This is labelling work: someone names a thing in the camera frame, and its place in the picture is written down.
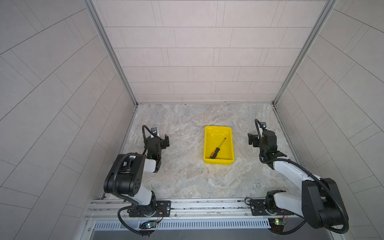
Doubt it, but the orange black handled screwdriver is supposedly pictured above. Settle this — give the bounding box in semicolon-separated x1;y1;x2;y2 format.
210;138;227;159

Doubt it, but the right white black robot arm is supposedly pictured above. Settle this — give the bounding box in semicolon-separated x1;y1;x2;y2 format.
248;130;350;234

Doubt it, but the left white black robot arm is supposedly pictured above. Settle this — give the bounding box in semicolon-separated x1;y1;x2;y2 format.
104;136;171;218

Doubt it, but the yellow plastic bin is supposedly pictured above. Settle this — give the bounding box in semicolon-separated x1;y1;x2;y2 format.
204;126;235;166

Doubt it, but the left green circuit board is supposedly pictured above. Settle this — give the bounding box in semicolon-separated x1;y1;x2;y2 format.
139;221;158;230

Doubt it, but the green circuit board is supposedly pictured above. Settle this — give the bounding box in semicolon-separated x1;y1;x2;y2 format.
139;221;158;230
268;218;287;235

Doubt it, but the right green circuit board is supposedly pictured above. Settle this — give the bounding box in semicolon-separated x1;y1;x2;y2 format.
268;218;287;235

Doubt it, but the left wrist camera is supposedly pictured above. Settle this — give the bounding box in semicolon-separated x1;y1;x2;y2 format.
151;127;159;136

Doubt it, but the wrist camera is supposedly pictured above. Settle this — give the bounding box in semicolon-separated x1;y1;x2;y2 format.
151;127;159;136
261;122;267;131

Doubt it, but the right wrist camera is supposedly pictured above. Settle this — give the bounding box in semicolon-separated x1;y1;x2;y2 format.
261;122;267;131

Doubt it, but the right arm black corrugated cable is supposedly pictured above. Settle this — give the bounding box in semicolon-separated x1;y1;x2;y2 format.
254;118;350;235

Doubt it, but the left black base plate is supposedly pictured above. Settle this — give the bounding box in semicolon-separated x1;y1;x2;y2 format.
127;201;172;218

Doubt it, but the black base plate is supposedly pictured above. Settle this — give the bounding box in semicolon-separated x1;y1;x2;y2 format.
247;199;281;216
127;201;172;218

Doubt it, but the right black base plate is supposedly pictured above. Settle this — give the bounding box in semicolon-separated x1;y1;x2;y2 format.
247;199;281;216

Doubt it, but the aluminium mounting rail frame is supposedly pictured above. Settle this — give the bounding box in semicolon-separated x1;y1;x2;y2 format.
74;196;346;240

